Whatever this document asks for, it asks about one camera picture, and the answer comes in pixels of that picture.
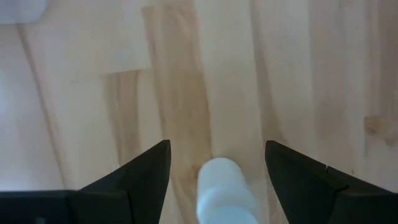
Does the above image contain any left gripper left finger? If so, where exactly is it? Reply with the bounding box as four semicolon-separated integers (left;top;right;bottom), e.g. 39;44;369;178
0;139;172;224

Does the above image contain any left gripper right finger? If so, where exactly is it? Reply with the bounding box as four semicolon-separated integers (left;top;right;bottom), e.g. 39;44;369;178
264;140;398;224

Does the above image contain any white plastic pill bottle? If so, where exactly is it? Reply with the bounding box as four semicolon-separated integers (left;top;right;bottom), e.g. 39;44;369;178
197;157;259;224

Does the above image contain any clear plastic basket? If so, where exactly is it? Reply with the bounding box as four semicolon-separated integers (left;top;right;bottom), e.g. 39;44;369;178
0;0;48;25

